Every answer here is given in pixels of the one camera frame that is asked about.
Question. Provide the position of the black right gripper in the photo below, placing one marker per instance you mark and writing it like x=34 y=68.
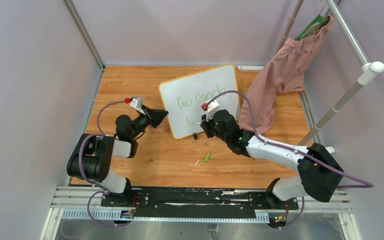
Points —
x=206 y=125

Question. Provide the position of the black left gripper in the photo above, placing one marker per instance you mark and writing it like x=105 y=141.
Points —
x=154 y=117

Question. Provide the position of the yellow-framed whiteboard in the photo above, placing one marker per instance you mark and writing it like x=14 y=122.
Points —
x=184 y=96

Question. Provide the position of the green marker cap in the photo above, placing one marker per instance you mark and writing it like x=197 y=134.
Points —
x=207 y=157

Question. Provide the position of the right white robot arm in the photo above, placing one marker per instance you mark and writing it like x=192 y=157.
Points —
x=317 y=169

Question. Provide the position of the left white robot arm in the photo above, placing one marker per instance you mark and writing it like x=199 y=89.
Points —
x=91 y=158

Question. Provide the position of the pink cloth shorts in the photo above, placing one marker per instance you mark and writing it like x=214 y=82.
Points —
x=284 y=73

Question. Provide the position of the green clothes hanger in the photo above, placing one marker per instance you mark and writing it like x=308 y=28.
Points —
x=313 y=26

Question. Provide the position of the white metal clothes rack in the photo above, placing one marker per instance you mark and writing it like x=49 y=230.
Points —
x=358 y=128

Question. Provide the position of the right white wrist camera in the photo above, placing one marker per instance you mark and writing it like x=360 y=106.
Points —
x=211 y=108

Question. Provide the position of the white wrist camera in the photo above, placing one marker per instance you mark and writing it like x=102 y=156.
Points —
x=136 y=102
x=211 y=108

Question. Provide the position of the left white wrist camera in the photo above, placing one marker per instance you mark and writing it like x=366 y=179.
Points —
x=136 y=102

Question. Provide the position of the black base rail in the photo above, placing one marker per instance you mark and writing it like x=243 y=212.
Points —
x=174 y=204

